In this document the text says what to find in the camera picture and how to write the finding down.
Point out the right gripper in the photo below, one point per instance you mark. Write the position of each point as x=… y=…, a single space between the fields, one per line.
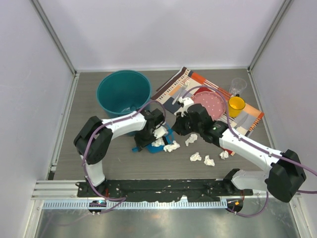
x=181 y=124

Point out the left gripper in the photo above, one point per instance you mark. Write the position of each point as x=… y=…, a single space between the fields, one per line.
x=144 y=142

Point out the paper scrap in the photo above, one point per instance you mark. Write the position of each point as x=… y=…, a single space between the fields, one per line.
x=208 y=161
x=159 y=142
x=195 y=157
x=224 y=155
x=171 y=147
x=192 y=138

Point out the blue dustpan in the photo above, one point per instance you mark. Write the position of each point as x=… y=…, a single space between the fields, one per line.
x=152 y=149

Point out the teal trash bin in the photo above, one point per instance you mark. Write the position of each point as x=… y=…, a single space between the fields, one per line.
x=121 y=94

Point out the blue hand brush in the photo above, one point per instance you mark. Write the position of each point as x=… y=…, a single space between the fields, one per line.
x=168 y=139

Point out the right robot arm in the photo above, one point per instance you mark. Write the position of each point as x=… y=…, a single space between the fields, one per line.
x=280 y=172

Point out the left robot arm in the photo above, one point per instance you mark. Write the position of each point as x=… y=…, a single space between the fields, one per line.
x=93 y=140

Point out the pink dotted plate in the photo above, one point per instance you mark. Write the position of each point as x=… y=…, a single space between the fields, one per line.
x=213 y=103

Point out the patterned placemat cloth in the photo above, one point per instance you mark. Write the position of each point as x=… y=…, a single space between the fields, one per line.
x=221 y=79

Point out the white plastic fork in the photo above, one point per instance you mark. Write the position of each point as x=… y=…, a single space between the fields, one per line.
x=183 y=87

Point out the yellow mug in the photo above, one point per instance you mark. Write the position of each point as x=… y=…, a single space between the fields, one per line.
x=235 y=106

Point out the clear plastic cup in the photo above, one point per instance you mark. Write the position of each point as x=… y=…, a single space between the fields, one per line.
x=238 y=85

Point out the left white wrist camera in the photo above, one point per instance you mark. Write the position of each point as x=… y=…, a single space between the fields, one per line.
x=160 y=132

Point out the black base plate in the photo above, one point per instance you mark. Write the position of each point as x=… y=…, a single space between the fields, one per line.
x=162 y=190

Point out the white slotted cable duct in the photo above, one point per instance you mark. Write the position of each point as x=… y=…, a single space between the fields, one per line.
x=89 y=204

